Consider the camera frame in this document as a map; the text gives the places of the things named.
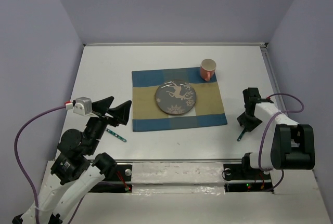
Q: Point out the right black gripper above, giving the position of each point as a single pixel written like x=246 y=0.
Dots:
x=250 y=126

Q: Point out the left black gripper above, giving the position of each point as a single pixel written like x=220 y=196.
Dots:
x=121 y=112

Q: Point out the blue beige placemat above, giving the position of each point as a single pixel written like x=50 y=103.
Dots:
x=201 y=107

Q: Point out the grey patterned plate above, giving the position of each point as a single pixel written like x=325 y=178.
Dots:
x=175 y=97

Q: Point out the pink cup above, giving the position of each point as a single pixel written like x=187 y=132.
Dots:
x=207 y=69

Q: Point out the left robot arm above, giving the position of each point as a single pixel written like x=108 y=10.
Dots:
x=72 y=175

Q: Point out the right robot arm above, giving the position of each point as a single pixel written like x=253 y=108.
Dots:
x=285 y=143

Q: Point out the spoon with green handle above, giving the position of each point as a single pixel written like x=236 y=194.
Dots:
x=241 y=134

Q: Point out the fork with green handle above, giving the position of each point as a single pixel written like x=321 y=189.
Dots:
x=116 y=135

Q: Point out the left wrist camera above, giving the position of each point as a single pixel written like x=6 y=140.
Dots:
x=81 y=106

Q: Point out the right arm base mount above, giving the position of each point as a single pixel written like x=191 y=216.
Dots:
x=241 y=177

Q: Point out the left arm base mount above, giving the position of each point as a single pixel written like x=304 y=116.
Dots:
x=118 y=182

